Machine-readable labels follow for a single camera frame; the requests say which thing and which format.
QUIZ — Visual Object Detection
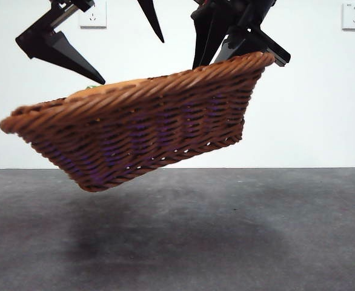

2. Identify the brown potato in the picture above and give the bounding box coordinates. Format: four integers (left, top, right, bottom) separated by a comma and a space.
67, 78, 154, 98

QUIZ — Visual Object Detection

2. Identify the brown wicker basket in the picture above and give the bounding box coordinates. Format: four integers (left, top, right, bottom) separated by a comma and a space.
0, 51, 276, 193

